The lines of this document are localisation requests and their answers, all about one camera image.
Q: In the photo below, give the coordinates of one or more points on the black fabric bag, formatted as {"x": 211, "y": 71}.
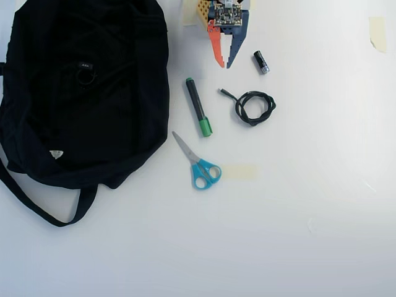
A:
{"x": 83, "y": 123}

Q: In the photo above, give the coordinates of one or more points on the yellow perforated base block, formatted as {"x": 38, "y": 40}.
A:
{"x": 202, "y": 14}

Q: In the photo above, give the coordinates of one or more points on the bare camera circuit board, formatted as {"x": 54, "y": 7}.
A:
{"x": 227, "y": 12}

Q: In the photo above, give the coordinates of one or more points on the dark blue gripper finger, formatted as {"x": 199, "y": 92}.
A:
{"x": 239, "y": 40}

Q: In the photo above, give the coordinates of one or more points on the black marker with green cap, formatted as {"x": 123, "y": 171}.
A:
{"x": 196, "y": 103}

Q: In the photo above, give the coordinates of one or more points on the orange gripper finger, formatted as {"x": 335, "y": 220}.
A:
{"x": 216, "y": 43}

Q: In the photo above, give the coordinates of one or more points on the beige masking tape strip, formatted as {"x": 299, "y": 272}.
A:
{"x": 378, "y": 32}
{"x": 188, "y": 14}
{"x": 241, "y": 171}

